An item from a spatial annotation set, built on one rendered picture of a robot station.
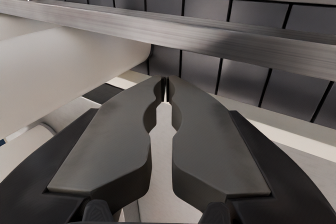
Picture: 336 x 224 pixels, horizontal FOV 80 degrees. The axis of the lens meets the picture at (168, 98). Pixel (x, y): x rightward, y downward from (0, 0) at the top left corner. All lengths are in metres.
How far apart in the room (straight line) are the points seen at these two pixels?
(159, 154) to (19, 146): 0.28
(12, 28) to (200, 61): 0.16
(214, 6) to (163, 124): 0.21
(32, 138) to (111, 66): 0.37
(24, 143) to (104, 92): 0.22
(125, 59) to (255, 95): 0.11
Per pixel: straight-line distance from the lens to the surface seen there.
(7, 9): 0.21
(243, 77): 0.18
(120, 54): 0.17
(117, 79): 0.20
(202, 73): 0.19
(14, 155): 0.50
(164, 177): 0.42
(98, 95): 0.34
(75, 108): 0.38
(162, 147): 0.36
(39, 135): 0.51
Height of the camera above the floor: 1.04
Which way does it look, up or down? 46 degrees down
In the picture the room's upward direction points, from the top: 132 degrees counter-clockwise
